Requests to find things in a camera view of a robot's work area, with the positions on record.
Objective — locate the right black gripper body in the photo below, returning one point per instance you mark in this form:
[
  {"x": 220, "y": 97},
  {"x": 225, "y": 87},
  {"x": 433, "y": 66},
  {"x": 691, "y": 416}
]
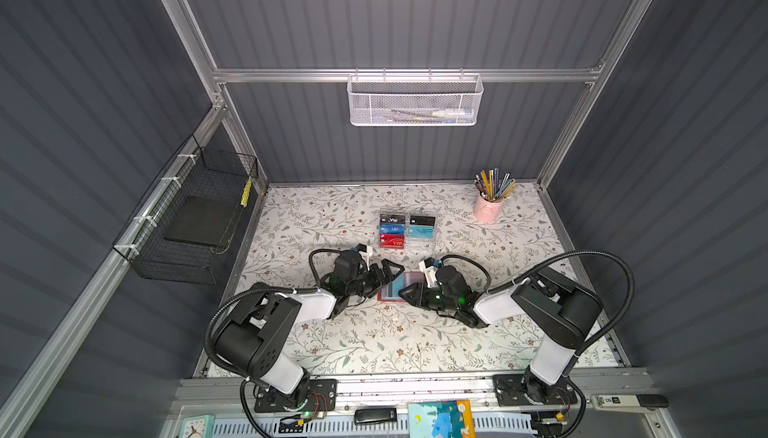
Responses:
[{"x": 437, "y": 301}]

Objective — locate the yellow tag on basket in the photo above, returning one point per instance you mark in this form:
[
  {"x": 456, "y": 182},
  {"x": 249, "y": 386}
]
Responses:
[{"x": 246, "y": 193}]

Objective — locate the black stapler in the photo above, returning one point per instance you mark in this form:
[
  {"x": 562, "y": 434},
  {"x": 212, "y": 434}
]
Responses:
[{"x": 374, "y": 415}]

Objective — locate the red card holder wallet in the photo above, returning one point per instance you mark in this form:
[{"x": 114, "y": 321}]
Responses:
[{"x": 410, "y": 278}]

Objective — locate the small teal clock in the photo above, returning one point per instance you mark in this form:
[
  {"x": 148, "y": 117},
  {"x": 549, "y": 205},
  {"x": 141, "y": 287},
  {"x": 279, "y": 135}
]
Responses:
[{"x": 201, "y": 426}]

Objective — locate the colourful picture book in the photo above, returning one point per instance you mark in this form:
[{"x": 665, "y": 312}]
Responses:
[{"x": 444, "y": 419}]

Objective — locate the clear plastic organizer box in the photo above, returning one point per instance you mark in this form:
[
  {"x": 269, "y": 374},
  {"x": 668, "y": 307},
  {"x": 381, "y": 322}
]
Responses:
[{"x": 393, "y": 224}]

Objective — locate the black pad in basket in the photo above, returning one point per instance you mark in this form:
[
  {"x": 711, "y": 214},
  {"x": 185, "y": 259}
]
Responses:
[{"x": 202, "y": 221}]

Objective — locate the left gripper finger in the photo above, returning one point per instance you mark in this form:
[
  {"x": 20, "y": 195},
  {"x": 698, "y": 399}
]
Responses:
[
  {"x": 375, "y": 286},
  {"x": 388, "y": 271}
]

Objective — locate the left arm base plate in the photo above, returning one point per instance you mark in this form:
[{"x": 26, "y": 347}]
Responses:
[{"x": 313, "y": 394}]

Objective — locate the black wire wall basket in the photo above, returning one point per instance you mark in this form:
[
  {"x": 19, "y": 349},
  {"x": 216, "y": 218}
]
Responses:
[{"x": 203, "y": 172}]

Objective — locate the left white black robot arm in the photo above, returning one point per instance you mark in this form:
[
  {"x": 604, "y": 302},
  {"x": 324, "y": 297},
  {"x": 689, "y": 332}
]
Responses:
[{"x": 247, "y": 334}]

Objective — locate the markers in white basket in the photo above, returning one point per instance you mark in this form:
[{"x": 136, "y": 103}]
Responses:
[{"x": 450, "y": 115}]

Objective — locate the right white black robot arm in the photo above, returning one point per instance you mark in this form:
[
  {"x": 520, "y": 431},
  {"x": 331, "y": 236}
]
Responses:
[{"x": 564, "y": 311}]

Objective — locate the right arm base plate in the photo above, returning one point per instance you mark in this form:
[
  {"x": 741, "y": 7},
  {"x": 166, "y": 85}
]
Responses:
[{"x": 523, "y": 389}]

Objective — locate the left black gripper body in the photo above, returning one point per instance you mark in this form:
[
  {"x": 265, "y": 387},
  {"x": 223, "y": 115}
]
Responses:
[{"x": 361, "y": 284}]

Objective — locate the pink pen cup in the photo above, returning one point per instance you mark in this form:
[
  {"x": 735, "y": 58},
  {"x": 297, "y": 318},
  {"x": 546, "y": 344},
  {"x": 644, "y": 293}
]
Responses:
[{"x": 487, "y": 212}]

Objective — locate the white wire mesh basket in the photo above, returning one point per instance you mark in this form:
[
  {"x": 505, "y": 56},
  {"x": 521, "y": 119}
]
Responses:
[{"x": 371, "y": 97}]

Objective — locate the pens in pink cup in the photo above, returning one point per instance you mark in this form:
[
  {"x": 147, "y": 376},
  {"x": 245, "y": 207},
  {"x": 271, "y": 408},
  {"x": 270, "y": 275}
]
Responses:
[{"x": 493, "y": 186}]

